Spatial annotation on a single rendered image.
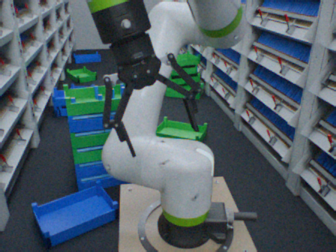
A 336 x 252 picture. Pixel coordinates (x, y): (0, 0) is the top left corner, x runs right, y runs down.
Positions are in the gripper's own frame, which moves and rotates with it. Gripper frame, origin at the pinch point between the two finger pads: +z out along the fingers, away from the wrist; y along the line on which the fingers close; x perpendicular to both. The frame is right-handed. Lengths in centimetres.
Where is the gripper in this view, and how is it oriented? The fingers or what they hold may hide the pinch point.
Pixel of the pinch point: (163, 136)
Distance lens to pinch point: 63.7
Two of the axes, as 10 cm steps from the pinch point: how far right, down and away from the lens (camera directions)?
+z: 3.0, 8.8, 3.6
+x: -2.2, -3.1, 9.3
